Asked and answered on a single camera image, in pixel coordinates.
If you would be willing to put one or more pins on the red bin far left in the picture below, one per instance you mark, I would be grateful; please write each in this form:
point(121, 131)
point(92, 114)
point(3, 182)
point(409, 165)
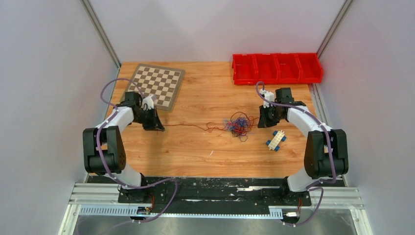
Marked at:
point(244, 69)

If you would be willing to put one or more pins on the aluminium frame rail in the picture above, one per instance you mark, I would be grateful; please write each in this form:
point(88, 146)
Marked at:
point(101, 199)

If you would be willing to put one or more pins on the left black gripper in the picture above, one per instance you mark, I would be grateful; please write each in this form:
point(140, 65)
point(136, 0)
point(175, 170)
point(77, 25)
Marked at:
point(155, 124)

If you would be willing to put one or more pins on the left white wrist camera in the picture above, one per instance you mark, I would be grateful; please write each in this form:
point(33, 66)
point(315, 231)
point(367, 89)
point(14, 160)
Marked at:
point(148, 103)

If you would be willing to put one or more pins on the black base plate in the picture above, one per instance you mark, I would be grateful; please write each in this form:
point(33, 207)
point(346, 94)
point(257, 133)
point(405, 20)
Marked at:
point(217, 196)

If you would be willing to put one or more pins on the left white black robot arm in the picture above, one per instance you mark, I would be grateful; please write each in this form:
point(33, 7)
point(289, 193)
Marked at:
point(103, 149)

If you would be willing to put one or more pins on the white blue toy block car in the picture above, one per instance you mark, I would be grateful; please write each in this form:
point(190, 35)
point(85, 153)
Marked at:
point(278, 136)

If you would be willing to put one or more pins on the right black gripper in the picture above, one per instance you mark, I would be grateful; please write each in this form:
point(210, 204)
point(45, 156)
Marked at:
point(264, 122)

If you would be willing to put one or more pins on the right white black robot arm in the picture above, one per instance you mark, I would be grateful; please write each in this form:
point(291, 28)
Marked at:
point(326, 152)

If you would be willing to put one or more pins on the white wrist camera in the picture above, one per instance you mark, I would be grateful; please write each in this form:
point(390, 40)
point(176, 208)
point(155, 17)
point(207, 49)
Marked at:
point(269, 98)
point(148, 103)

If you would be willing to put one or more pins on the red bin far right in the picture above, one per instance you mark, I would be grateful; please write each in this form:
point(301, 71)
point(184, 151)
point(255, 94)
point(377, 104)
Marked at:
point(311, 69)

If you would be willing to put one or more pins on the red bin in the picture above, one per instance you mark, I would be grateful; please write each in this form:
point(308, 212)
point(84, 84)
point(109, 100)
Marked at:
point(311, 69)
point(244, 69)
point(266, 68)
point(289, 68)

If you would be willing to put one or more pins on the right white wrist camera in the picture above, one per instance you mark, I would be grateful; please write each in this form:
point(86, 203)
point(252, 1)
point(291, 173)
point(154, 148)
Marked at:
point(269, 98)

